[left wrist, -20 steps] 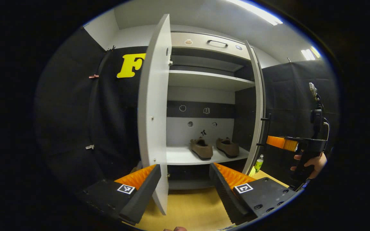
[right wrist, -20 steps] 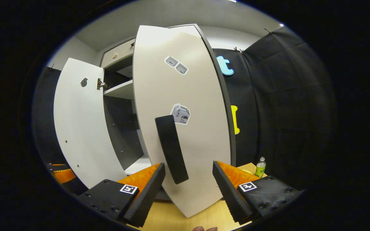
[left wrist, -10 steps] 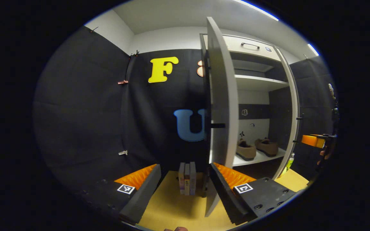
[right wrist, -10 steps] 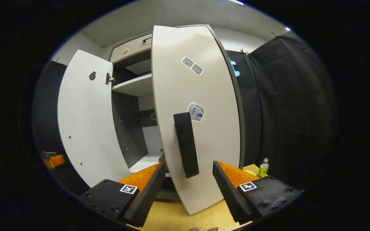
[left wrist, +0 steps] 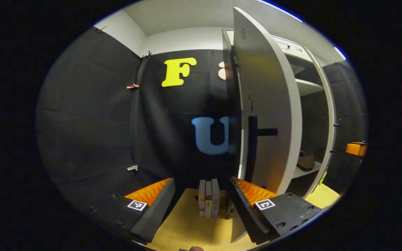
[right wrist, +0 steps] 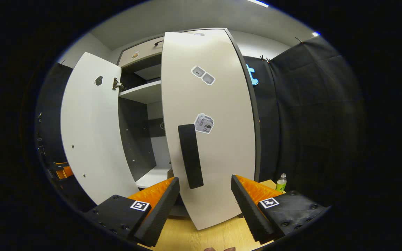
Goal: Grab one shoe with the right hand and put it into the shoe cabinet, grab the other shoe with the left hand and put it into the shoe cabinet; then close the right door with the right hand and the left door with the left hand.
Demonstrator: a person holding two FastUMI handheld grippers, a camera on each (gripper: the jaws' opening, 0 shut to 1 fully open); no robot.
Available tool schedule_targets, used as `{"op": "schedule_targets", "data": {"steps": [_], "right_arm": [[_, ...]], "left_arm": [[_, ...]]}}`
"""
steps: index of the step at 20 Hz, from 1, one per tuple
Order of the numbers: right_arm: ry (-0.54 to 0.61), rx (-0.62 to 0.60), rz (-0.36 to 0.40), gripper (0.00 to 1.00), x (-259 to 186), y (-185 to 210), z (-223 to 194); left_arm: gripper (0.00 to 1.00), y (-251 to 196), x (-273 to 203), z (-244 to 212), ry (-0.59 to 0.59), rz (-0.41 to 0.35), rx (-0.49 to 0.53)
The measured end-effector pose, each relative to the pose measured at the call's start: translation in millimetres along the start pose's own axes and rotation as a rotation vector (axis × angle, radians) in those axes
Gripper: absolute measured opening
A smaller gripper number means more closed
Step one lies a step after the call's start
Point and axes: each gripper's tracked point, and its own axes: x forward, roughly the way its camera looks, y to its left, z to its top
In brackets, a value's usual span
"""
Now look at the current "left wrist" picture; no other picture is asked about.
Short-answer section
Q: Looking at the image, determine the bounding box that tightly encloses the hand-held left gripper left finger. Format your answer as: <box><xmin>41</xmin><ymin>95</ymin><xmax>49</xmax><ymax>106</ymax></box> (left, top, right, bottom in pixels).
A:
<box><xmin>91</xmin><ymin>178</ymin><xmax>176</xmax><ymax>243</ymax></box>

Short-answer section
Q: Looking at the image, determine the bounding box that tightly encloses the paperback book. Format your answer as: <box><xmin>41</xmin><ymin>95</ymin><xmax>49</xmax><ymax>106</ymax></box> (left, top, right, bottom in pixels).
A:
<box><xmin>211</xmin><ymin>178</ymin><xmax>221</xmax><ymax>217</ymax></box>
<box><xmin>198</xmin><ymin>180</ymin><xmax>206</xmax><ymax>216</ymax></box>
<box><xmin>205</xmin><ymin>181</ymin><xmax>213</xmax><ymax>218</ymax></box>

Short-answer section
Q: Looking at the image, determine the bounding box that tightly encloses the white cabinet drawer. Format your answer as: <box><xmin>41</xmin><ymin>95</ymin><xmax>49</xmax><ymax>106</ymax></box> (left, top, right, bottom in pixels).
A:
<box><xmin>273</xmin><ymin>35</ymin><xmax>306</xmax><ymax>53</ymax></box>

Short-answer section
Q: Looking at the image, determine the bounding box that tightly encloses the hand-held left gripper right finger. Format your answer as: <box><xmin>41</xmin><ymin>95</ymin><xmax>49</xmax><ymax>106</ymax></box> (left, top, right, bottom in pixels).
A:
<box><xmin>229</xmin><ymin>176</ymin><xmax>323</xmax><ymax>244</ymax></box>

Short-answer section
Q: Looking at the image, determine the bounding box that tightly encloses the white shoe cabinet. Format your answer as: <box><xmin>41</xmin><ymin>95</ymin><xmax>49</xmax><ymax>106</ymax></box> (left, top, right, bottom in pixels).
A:
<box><xmin>221</xmin><ymin>29</ymin><xmax>337</xmax><ymax>199</ymax></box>

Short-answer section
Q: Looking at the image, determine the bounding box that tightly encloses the black backdrop cloth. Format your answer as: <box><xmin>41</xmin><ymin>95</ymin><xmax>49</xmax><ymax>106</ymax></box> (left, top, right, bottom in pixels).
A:
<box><xmin>321</xmin><ymin>59</ymin><xmax>368</xmax><ymax>196</ymax></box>
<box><xmin>35</xmin><ymin>26</ymin><xmax>238</xmax><ymax>223</ymax></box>

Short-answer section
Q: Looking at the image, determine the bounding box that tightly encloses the brown fuzzy shoe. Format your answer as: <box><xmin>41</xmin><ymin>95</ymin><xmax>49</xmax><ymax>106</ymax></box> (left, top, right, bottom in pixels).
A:
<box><xmin>297</xmin><ymin>151</ymin><xmax>316</xmax><ymax>171</ymax></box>

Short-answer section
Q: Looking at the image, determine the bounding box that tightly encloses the white shoe cabinet door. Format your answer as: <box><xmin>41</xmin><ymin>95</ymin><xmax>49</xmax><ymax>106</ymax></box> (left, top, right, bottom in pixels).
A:
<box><xmin>230</xmin><ymin>7</ymin><xmax>303</xmax><ymax>243</ymax></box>
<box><xmin>302</xmin><ymin>45</ymin><xmax>337</xmax><ymax>199</ymax></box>

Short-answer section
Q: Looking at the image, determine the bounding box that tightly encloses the black door handle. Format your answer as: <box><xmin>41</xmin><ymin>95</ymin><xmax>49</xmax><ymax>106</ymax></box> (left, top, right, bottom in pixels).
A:
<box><xmin>248</xmin><ymin>116</ymin><xmax>278</xmax><ymax>182</ymax></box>
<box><xmin>329</xmin><ymin>123</ymin><xmax>342</xmax><ymax>154</ymax></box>

